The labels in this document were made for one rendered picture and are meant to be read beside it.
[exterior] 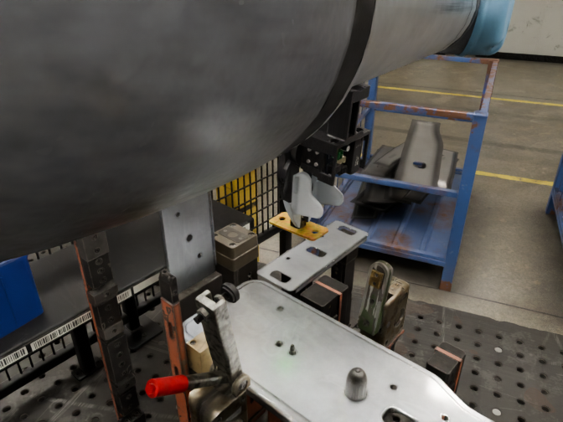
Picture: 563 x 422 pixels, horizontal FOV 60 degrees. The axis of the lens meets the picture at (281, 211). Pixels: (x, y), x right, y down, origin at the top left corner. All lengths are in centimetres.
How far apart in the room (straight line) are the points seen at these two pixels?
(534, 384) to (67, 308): 103
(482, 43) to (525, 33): 791
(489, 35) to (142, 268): 80
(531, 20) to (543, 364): 719
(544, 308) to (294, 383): 211
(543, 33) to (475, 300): 608
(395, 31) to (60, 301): 87
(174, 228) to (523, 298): 219
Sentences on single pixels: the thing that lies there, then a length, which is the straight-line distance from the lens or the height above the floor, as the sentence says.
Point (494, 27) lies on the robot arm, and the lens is 40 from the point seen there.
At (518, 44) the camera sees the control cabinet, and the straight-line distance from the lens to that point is 834.
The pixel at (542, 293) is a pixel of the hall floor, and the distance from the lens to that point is 290.
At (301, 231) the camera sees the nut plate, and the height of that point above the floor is 125.
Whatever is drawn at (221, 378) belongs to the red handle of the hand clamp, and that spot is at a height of 108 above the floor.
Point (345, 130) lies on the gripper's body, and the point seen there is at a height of 142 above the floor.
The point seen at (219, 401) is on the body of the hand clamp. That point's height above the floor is 105.
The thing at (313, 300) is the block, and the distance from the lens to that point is 99.
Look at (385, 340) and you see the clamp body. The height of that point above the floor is 95.
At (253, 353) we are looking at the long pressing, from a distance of 85.
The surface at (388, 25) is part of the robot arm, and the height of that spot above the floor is 158.
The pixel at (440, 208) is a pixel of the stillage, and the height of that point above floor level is 16.
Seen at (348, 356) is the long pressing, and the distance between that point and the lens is 86.
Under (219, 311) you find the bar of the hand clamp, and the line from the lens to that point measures 62.
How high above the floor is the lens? 161
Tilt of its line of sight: 29 degrees down
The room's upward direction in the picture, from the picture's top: straight up
